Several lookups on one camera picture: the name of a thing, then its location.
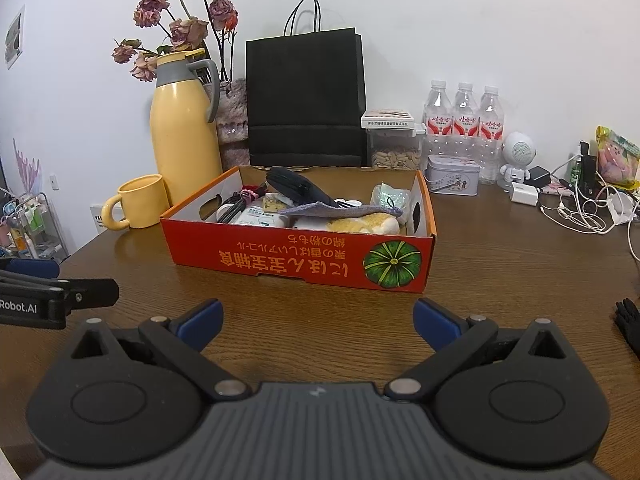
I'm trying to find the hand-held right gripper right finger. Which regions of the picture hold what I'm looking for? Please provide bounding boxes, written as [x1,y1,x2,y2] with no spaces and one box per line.
[385,298,568,403]

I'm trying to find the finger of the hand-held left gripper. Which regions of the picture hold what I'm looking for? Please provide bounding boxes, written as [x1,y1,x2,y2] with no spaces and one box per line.
[0,257,61,281]
[0,271,121,312]

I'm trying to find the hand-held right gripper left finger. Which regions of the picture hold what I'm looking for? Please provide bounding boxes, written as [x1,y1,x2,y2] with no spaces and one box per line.
[67,298,251,403]

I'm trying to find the red cardboard box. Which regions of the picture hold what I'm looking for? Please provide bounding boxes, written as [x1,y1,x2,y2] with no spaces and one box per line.
[160,165,437,295]

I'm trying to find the black braided cable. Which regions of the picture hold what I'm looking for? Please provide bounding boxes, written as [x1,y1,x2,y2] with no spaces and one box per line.
[216,190,266,224]

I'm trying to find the white cotton swab container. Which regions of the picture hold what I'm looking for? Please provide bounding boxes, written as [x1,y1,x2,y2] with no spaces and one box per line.
[234,207,288,228]

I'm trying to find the yellow white plush toy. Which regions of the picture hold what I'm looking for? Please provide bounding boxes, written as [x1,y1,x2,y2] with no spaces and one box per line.
[290,213,401,236]

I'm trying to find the iridescent plastic bag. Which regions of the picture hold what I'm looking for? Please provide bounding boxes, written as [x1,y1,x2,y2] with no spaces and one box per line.
[371,182,416,216]

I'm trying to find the purple knitted cloth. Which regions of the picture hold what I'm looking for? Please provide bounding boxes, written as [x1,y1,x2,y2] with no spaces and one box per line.
[279,195,405,220]

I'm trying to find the navy zip pouch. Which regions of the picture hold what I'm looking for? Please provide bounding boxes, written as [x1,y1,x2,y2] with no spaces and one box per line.
[265,166,341,208]

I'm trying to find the metal storage rack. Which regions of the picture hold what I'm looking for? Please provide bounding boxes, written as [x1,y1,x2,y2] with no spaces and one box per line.
[0,190,68,266]

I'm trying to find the yellow mug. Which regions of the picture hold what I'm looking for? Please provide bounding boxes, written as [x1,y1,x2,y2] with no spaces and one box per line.
[101,174,171,232]

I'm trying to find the grey tin box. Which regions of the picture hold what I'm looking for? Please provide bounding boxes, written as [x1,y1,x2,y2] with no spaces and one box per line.
[426,154,481,196]

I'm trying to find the white charger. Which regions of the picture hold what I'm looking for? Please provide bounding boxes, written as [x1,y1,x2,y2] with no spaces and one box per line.
[510,182,541,206]

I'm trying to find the clear seed container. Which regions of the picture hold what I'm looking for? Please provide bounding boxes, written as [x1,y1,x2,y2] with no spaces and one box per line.
[361,108,426,170]

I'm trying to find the yellow thermos jug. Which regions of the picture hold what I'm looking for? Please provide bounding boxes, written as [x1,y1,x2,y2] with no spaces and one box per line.
[150,48,224,206]

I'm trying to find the white robot toy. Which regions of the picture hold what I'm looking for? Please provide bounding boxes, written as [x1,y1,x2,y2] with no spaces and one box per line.
[500,131,537,183]

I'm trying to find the black glove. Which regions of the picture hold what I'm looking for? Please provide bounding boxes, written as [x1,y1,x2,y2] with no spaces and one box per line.
[614,297,640,358]

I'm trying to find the clear water bottle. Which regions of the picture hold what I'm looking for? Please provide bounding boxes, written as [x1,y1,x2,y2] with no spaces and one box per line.
[424,79,455,158]
[477,85,506,186]
[452,81,481,161]

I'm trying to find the fluffy pink vase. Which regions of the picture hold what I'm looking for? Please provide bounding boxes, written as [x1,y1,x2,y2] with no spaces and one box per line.
[215,77,251,158]

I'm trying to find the black upright device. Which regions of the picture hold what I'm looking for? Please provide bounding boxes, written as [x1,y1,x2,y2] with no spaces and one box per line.
[579,141,599,196]

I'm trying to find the yellow pink snack packet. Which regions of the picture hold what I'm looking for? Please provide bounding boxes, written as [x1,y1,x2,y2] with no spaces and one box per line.
[595,126,640,191]

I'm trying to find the black paper bag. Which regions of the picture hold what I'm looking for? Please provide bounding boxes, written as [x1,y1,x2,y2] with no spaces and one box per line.
[245,0,368,167]

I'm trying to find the dried pink roses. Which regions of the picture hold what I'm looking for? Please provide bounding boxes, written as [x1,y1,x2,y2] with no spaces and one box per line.
[111,0,240,83]

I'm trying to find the purple wall decal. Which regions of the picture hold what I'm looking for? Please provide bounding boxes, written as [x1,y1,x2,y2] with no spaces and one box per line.
[12,137,41,196]

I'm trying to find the tangle of white cables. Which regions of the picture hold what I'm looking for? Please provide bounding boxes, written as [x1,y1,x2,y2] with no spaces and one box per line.
[537,152,640,261]

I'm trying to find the wall poster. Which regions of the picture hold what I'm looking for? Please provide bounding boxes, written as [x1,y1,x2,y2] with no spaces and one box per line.
[4,5,26,70]

